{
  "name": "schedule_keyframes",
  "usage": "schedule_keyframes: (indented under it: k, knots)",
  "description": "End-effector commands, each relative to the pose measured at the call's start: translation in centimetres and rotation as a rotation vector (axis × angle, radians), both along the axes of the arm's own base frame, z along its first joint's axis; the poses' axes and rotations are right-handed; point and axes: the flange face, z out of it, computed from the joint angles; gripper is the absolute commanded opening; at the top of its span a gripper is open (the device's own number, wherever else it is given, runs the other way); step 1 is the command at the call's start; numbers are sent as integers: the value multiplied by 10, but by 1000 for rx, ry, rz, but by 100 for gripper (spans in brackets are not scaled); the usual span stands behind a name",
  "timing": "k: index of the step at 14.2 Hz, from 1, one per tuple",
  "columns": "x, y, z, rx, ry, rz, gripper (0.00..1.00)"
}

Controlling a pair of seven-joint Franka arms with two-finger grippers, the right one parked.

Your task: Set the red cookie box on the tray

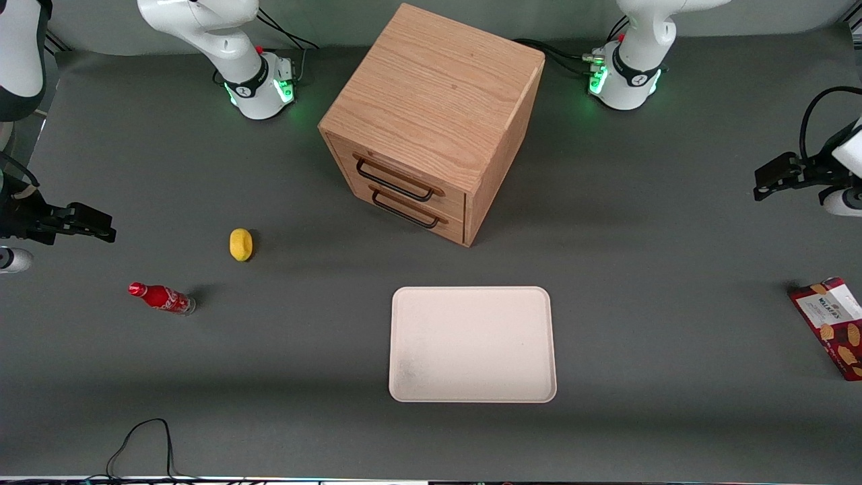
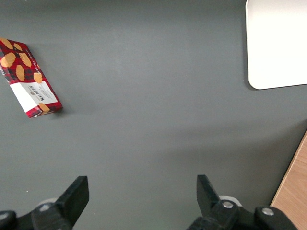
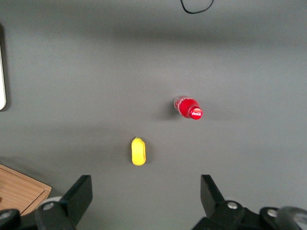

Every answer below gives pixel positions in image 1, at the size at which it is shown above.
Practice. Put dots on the yellow lemon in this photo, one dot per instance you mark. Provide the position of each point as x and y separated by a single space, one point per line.
240 244

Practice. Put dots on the red cola bottle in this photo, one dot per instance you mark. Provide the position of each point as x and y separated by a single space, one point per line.
161 297

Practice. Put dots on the cream plastic tray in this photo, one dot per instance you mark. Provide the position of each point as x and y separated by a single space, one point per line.
471 343

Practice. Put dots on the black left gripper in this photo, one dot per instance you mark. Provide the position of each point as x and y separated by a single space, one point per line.
810 171

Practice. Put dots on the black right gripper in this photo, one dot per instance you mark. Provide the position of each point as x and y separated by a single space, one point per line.
21 217

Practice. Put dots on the wooden drawer front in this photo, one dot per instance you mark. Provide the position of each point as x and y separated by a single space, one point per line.
417 214
404 176

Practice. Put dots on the wooden drawer cabinet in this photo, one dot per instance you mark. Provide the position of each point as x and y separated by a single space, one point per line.
438 87

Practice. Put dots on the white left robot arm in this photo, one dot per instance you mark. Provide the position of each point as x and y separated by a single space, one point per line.
633 40

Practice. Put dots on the red cookie box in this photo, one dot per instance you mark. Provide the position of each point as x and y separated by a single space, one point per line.
835 330

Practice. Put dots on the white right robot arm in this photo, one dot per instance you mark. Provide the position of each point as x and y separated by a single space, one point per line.
222 40

